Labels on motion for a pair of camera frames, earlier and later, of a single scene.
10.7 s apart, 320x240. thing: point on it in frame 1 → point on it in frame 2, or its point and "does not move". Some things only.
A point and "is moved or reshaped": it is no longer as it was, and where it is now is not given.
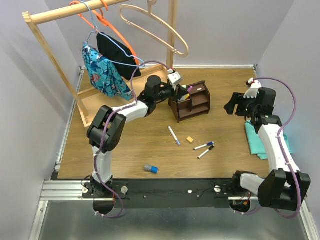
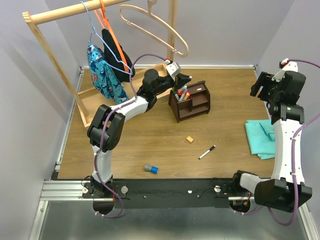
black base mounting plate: [165, 193] does not move
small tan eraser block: [190, 139] does not move
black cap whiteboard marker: [199, 156] does not move
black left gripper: [179, 92] → [179, 80]
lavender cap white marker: [174, 135] is moved or reshaped
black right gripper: [237, 98] → [264, 79]
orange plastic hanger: [101, 20] → [102, 15]
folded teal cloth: [256, 145] does not move
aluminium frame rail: [58, 190] does not move
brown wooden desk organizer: [198, 104] does not move
